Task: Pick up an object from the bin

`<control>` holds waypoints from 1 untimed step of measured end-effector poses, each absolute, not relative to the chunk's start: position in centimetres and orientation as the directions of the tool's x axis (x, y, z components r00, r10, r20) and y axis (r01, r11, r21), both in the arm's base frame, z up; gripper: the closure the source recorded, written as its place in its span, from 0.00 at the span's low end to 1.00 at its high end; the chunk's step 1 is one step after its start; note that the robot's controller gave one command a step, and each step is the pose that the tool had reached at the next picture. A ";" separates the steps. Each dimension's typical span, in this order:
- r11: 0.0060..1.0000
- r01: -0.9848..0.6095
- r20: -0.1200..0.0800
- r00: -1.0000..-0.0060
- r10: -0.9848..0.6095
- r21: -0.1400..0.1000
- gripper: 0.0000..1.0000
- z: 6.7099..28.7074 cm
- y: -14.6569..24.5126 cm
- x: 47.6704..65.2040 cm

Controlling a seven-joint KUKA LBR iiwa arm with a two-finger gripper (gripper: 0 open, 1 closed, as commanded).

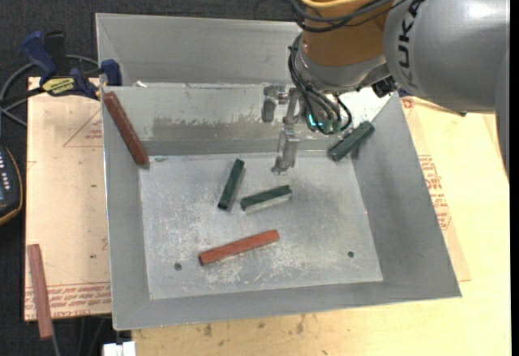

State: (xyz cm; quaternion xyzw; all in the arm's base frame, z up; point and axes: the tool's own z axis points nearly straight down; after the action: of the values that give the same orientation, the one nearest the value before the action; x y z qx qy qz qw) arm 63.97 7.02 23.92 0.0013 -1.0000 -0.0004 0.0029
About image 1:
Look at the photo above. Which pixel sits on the black cylinder on white bracket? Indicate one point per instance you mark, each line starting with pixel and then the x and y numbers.
pixel 383 87

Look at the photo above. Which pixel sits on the brown cardboard board red print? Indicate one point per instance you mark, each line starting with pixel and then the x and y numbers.
pixel 65 192

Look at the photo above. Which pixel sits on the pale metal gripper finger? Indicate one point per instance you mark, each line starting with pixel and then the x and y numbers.
pixel 292 151
pixel 280 161

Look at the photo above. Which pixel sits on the grey metal bin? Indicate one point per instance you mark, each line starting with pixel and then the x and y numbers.
pixel 259 265

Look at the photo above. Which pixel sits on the dark green flat block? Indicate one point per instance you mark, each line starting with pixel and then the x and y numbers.
pixel 265 197
pixel 351 141
pixel 232 185

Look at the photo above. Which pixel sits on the red-brown flat block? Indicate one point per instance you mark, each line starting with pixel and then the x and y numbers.
pixel 239 247
pixel 125 128
pixel 40 293

